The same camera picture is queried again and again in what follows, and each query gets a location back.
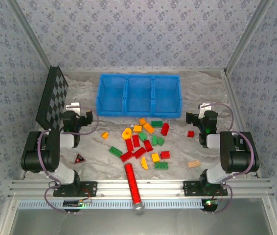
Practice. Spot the small orange lego brick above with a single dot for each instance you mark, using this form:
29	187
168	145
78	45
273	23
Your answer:
105	135
142	121

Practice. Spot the wide aluminium base rail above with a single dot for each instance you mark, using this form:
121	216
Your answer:
158	188

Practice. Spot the aluminium side rail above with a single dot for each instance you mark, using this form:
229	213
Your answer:
24	175
238	117

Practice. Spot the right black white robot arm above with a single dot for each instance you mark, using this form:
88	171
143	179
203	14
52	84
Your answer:
238	159

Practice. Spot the black grey checkerboard panel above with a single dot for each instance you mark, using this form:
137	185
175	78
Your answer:
55	98

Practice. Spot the aluminium table edge rail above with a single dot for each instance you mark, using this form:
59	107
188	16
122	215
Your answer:
153	70

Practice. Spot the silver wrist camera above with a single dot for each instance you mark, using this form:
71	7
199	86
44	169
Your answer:
205	107
73	106

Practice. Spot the aluminium frame post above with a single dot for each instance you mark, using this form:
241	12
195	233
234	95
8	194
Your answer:
247	36
31	36

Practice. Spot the blue three-compartment plastic bin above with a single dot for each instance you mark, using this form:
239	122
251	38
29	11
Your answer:
138	98

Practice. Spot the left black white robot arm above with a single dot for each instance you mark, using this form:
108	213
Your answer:
40	159

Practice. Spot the yellow curved lego piece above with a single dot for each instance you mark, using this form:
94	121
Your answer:
144	163

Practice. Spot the green lego brick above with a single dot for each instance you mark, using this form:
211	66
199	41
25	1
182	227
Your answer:
154	140
142	136
160	141

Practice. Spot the green lego plate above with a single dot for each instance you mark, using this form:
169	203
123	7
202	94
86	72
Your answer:
156	123
115	151
161	165

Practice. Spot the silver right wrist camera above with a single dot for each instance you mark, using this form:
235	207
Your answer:
205	107

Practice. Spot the red glitter toy microphone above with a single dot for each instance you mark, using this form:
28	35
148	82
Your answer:
131	181

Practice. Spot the small red lego brick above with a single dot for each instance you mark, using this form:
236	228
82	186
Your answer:
190	133

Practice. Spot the grey metal panel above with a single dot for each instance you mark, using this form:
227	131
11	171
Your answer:
138	225

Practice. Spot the red black triangle sign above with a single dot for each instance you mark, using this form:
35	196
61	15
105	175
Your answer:
79	159

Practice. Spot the yellow lego piece with hole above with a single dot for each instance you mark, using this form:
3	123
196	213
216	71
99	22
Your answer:
126	133

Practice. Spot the ridged wooden block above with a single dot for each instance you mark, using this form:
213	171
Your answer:
194	164

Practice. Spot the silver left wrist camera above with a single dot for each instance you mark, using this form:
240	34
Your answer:
73	106

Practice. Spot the small green-lit circuit board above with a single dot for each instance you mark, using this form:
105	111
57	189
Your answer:
72	203
209	204

